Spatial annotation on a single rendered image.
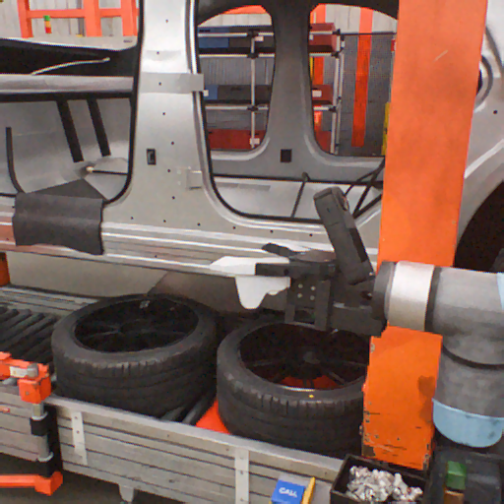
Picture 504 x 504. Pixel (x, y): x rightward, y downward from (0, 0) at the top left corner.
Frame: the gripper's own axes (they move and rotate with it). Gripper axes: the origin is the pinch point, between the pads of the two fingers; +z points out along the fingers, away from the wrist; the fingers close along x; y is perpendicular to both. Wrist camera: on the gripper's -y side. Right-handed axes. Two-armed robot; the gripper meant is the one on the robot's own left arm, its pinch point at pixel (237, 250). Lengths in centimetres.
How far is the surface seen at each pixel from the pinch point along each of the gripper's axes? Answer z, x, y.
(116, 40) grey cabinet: 340, 376, -115
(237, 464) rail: 31, 70, 82
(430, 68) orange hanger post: -14, 52, -31
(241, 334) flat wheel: 53, 114, 58
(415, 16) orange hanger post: -11, 50, -40
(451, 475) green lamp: -29, 50, 52
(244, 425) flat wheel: 36, 83, 77
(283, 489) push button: 8, 50, 70
